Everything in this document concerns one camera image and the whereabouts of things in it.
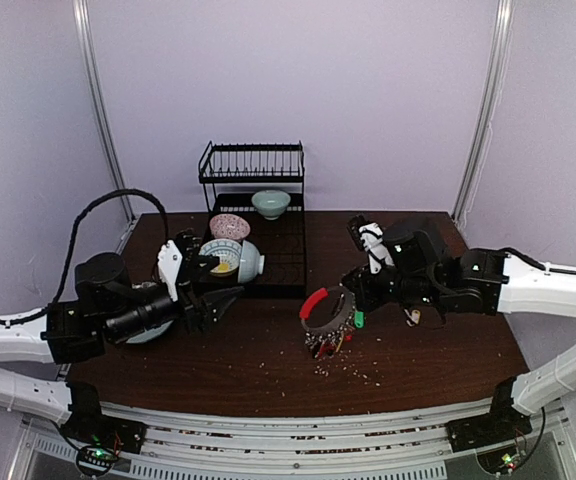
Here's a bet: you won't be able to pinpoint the right aluminium frame post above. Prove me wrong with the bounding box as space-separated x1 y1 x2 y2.
452 0 515 231

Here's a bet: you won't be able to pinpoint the pink patterned bowl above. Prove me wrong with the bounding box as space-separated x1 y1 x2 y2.
209 213 251 243

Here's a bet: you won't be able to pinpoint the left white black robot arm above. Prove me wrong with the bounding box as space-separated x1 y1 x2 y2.
0 252 243 444

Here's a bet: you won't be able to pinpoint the pale blue tilted bowl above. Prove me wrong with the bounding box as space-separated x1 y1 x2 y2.
237 240 265 284

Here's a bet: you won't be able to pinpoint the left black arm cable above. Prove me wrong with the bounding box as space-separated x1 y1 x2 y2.
0 188 172 321

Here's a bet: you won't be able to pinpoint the light green ceramic bowl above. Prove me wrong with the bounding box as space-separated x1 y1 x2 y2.
251 190 291 220

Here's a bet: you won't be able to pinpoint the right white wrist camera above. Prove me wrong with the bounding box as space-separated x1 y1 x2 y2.
347 215 394 275

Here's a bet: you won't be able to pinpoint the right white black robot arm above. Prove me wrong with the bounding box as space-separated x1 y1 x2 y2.
342 215 576 442

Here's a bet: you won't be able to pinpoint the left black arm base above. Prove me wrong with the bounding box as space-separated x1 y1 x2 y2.
59 382 147 454

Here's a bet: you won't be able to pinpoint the grey slotted front rail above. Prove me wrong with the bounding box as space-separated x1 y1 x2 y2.
17 394 576 480

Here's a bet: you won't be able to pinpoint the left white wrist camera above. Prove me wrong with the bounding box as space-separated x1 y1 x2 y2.
157 228 201 302

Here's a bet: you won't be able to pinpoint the aluminium frame post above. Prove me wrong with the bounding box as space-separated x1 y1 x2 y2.
452 0 515 231
72 0 136 224

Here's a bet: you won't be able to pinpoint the blue yellow patterned bowl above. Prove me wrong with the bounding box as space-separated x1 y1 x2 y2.
200 238 242 277

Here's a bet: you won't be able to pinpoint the pale blue plate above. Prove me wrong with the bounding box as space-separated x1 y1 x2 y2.
125 282 174 346

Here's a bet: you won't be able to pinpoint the scattered crumbs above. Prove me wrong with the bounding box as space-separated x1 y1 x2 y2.
243 337 385 390

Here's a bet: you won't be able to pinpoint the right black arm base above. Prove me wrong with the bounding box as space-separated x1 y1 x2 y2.
446 377 532 453

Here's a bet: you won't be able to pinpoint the black wire dish rack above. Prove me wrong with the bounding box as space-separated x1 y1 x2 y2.
198 141 307 299

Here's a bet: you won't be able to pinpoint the left aluminium frame post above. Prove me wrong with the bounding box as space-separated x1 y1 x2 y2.
72 0 136 224

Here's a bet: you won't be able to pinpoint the bunch of metal keys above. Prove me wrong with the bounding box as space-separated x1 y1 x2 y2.
301 310 365 359

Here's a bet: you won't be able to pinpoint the large keyring with red grip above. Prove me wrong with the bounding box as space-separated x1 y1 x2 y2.
299 285 357 339

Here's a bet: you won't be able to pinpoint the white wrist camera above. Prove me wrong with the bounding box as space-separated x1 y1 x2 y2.
157 228 201 302
347 215 394 275

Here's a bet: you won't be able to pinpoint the yellow tagged keys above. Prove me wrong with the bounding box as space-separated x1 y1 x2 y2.
403 308 421 328

